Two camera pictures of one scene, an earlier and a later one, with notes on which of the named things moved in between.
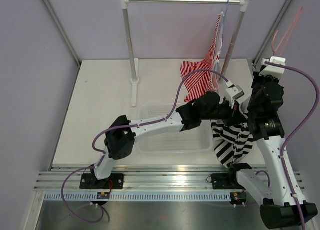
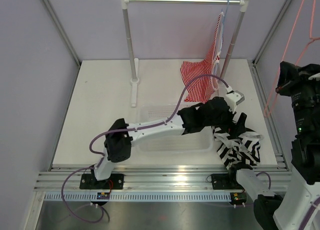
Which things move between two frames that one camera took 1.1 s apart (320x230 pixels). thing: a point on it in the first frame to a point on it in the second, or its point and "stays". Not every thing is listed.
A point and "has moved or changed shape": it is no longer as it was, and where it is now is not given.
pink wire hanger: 277,31 to 311,40
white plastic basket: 198,140 stays
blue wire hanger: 228,4 stays
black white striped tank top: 232,142 has moved or changed shape
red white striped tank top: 200,83 stays
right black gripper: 258,77 to 292,76
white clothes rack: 244,1 stays
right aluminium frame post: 274,27 stays
